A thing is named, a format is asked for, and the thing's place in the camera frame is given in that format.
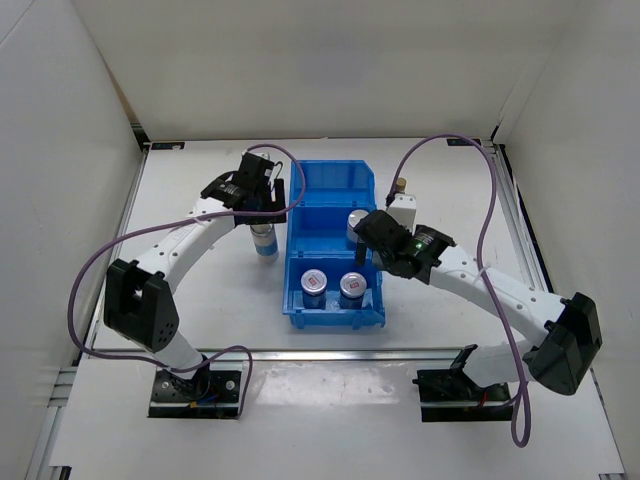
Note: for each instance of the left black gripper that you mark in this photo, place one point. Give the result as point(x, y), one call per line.
point(279, 202)

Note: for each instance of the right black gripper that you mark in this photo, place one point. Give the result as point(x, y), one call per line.
point(360, 255)

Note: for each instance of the tall silver-capped shaker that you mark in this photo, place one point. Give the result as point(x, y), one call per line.
point(353, 220)
point(265, 242)

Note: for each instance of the short spice jar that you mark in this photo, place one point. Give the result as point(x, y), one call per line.
point(314, 284)
point(353, 286)

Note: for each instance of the small brown sauce bottle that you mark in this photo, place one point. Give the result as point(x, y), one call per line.
point(399, 186)

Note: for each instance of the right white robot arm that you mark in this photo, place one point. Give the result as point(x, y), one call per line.
point(561, 336)

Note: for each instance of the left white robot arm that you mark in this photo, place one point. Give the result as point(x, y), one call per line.
point(139, 304)

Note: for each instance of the blue near storage bin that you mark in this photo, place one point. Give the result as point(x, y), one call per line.
point(332, 312)

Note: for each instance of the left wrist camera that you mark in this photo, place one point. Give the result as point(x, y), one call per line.
point(265, 156)

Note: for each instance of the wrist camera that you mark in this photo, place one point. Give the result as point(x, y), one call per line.
point(403, 210)
point(265, 156)

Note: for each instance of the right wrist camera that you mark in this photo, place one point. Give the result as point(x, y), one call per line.
point(403, 210)

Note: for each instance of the front aluminium frame rail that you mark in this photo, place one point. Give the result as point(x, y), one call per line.
point(410, 354)

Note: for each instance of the right aluminium frame rail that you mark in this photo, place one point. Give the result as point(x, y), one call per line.
point(530, 240)

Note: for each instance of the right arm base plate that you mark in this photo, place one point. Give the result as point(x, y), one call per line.
point(445, 397)

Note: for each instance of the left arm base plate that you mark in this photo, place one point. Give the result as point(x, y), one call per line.
point(214, 394)

